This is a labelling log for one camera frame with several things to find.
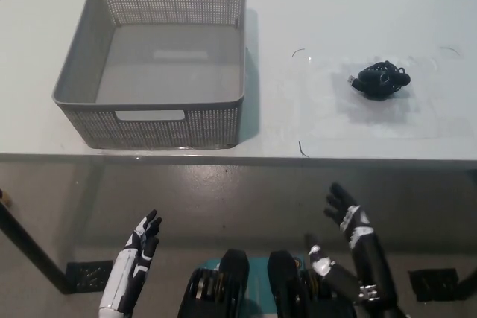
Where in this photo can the grey perforated plastic basket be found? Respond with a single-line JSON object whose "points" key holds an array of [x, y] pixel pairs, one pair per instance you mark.
{"points": [[164, 61]]}

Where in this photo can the black left robot body block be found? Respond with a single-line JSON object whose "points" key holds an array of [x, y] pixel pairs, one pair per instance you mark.
{"points": [[231, 277]]}

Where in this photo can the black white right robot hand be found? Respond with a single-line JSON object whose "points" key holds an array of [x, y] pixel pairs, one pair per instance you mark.
{"points": [[369, 258]]}

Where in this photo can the black floor plate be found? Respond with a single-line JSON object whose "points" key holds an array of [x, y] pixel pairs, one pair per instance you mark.
{"points": [[89, 277], [434, 284]]}

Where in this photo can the black right robot body block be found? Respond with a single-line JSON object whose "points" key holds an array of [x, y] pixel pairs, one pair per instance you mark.
{"points": [[283, 280]]}

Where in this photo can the black metal table leg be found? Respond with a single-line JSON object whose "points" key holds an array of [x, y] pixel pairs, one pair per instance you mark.
{"points": [[470, 279], [33, 247]]}

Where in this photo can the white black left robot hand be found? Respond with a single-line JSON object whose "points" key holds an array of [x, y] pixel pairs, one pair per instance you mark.
{"points": [[123, 273]]}

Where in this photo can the black robot body block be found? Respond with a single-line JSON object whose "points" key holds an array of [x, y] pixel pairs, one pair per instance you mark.
{"points": [[283, 280], [231, 277]]}

